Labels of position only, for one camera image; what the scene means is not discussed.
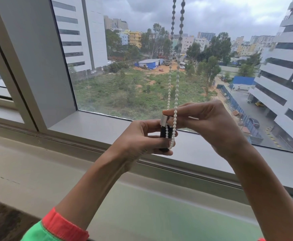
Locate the person's right hand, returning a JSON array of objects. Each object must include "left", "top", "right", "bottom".
[{"left": 163, "top": 100, "right": 252, "bottom": 161}]

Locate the person's left hand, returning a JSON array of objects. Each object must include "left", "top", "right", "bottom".
[{"left": 110, "top": 119, "right": 178, "bottom": 171}]

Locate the black cylinder with silver cap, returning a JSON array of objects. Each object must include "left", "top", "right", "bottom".
[{"left": 160, "top": 114, "right": 173, "bottom": 152}]

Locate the white bead blind chain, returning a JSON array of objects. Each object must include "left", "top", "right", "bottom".
[{"left": 167, "top": 0, "right": 186, "bottom": 150}]

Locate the person's left forearm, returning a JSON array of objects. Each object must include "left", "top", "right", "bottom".
[{"left": 55, "top": 148, "right": 137, "bottom": 231}]

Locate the person's right forearm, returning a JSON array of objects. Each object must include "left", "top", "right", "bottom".
[{"left": 227, "top": 143, "right": 293, "bottom": 241}]

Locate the blue construction fence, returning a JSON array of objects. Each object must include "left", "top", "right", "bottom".
[{"left": 216, "top": 84, "right": 264, "bottom": 145}]

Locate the blue-roofed white shed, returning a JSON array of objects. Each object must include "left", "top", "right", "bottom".
[{"left": 134, "top": 59, "right": 163, "bottom": 70}]

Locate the blue roofed building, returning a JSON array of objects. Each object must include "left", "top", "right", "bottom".
[{"left": 231, "top": 76, "right": 256, "bottom": 86}]

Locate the yellow apartment building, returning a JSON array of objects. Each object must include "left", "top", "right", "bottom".
[{"left": 128, "top": 31, "right": 142, "bottom": 48}]

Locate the striped white office building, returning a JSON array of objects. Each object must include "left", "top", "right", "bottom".
[{"left": 248, "top": 0, "right": 293, "bottom": 155}]

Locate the green sleeve with coral cuff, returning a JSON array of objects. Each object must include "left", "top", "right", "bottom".
[{"left": 21, "top": 208, "right": 90, "bottom": 241}]

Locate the grey window frame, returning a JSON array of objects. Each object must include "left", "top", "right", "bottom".
[{"left": 0, "top": 0, "right": 293, "bottom": 206}]

